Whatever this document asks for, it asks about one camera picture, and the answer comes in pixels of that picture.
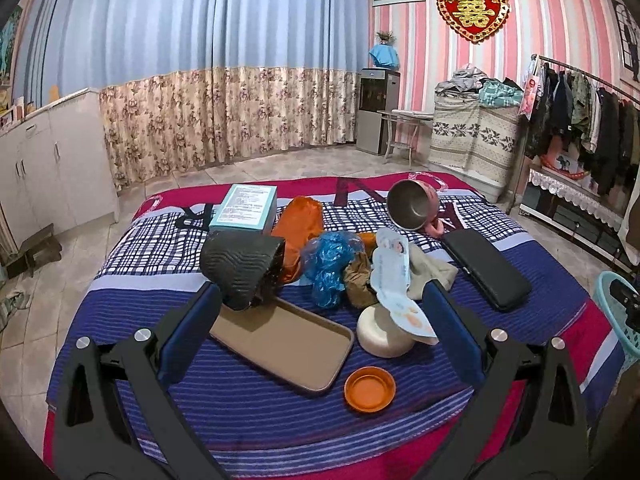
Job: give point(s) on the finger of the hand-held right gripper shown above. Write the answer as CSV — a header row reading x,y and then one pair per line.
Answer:
x,y
625,300

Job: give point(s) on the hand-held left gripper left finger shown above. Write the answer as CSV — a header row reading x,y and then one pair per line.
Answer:
x,y
192,322

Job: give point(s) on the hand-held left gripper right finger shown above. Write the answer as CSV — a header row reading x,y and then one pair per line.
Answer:
x,y
450,327

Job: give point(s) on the teal plastic basket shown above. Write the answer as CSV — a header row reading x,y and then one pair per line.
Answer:
x,y
607,325

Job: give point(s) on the beige cloth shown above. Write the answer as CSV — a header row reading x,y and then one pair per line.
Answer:
x,y
435,265

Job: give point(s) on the cream round container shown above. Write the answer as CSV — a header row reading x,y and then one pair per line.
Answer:
x,y
380,337

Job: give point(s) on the black ribbed bin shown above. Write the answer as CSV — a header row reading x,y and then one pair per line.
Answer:
x,y
235,265

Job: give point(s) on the white blue wipes packet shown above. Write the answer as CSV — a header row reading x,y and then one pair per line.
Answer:
x,y
392,270

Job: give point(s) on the orange round lid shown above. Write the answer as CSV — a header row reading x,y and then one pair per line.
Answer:
x,y
370,390

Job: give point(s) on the brown paper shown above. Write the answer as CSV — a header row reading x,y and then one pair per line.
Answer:
x,y
357,280

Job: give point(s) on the blue plastic bag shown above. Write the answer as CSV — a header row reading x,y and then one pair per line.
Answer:
x,y
327,265

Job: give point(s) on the black oblong case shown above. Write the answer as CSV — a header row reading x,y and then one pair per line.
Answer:
x,y
487,270

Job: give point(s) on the brown rectangular tray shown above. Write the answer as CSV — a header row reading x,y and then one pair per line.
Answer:
x,y
290,342

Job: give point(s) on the striped plaid bed blanket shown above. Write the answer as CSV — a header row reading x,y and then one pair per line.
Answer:
x,y
250,405

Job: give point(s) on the orange peel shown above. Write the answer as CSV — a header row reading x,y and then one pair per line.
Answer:
x,y
369,240

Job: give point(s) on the lace covered low shelf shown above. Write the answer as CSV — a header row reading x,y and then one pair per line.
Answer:
x,y
570,190

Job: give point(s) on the light blue carton box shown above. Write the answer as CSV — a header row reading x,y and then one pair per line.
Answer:
x,y
245,205

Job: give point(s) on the pink metal-lined bowl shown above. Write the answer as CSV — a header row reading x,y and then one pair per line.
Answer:
x,y
407,205

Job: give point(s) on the orange plastic bag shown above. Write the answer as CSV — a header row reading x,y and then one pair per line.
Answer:
x,y
297,225

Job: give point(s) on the wooden stool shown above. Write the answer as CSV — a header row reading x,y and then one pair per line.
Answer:
x,y
35,250

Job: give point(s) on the rag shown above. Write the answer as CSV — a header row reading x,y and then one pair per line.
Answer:
x,y
12,300

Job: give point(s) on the row of hanging clothes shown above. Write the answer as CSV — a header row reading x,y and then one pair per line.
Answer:
x,y
600,120

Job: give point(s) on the patterned cloth covered furniture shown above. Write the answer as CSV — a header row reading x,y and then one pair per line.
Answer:
x,y
475,145

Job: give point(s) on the white cabinet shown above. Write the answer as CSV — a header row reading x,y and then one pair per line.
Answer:
x,y
50,160

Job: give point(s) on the small white side table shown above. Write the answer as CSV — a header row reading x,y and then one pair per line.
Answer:
x,y
405,116

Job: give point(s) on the pink white hanging bag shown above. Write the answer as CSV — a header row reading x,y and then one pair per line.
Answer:
x,y
530,92

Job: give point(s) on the grey water dispenser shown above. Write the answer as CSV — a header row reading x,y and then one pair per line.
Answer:
x,y
372,110

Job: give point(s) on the metal clothes rack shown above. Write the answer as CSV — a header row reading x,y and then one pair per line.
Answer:
x,y
575,71

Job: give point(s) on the green plaid cloth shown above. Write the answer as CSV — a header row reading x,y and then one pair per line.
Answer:
x,y
500,94

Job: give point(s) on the grey clothes pile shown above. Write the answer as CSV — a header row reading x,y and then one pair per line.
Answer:
x,y
460,80

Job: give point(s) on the blue floral curtain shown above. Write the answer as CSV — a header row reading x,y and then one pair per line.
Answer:
x,y
200,60

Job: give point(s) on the blue covered water bottle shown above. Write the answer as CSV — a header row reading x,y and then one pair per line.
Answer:
x,y
384,56

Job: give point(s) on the small potted plant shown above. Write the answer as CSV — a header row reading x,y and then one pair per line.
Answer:
x,y
385,37

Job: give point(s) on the window wall poster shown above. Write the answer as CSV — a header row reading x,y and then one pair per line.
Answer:
x,y
627,40

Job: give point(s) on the red heart wall decoration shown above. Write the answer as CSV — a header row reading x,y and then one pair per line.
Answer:
x,y
472,10

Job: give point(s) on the green wall poster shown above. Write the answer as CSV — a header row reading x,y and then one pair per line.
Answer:
x,y
10,45

